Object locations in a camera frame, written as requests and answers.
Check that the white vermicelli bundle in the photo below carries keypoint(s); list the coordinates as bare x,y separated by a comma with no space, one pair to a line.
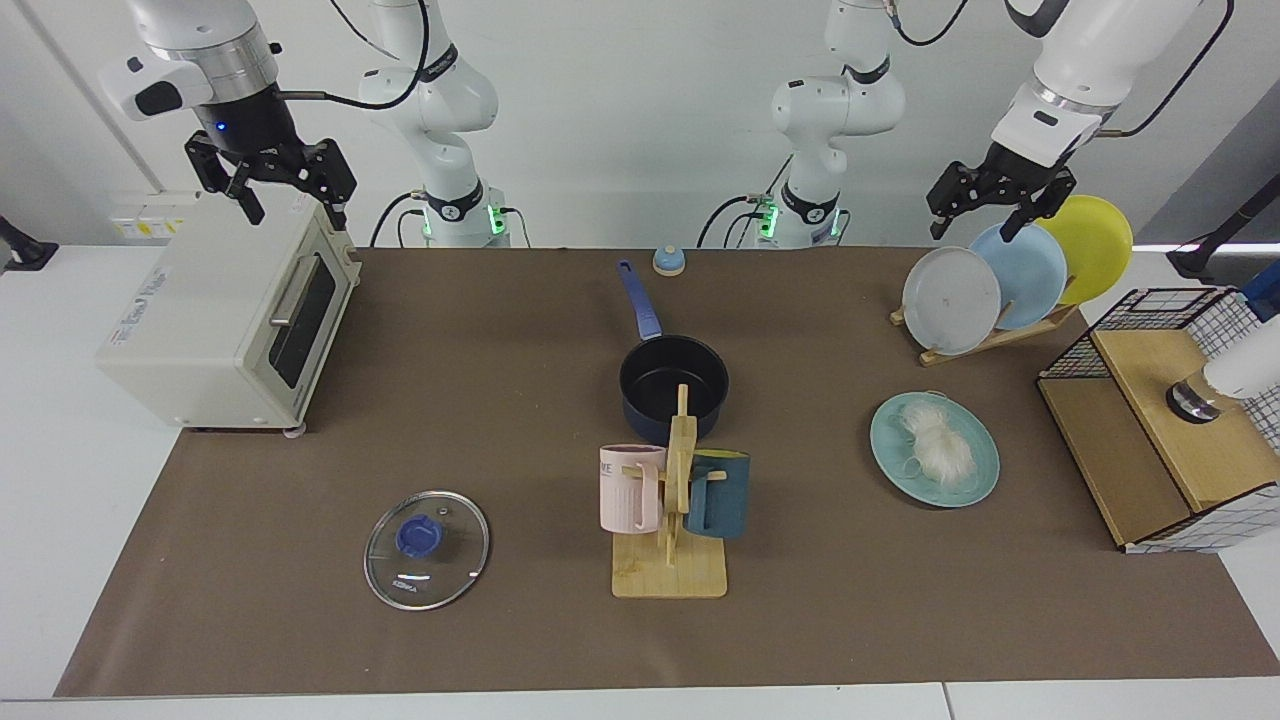
940,450

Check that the pink cup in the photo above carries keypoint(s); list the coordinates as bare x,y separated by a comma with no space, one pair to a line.
625,500

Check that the wooden plate rack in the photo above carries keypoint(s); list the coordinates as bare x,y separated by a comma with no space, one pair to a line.
1000,340

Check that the light blue plate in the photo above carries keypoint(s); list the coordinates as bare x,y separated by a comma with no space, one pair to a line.
1030,275

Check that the wooden cup stand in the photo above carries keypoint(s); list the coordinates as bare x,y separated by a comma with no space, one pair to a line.
670,575

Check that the small blue round thing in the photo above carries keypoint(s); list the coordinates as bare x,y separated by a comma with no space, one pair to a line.
669,262

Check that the black stand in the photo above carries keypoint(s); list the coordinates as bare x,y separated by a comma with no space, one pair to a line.
1210,245
25,250

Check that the glass lid with blue knob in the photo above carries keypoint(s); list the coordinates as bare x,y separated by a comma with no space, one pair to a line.
445,570

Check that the dark teal cup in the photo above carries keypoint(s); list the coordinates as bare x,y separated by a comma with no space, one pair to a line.
725,500

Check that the yellow plate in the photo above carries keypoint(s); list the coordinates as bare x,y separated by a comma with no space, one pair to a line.
1095,245

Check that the pale green plate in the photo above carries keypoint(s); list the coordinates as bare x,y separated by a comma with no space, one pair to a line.
890,450

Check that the small blue block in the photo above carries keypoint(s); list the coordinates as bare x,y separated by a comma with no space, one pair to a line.
1265,295

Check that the grey plate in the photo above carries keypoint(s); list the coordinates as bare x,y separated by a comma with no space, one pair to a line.
950,300

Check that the white socket box yellow labels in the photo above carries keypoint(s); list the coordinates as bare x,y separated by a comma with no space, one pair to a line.
150,218

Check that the brown table cloth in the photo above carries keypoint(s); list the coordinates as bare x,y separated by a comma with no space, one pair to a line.
400,400

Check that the pale toaster oven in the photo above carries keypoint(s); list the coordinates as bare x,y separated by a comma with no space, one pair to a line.
200,320

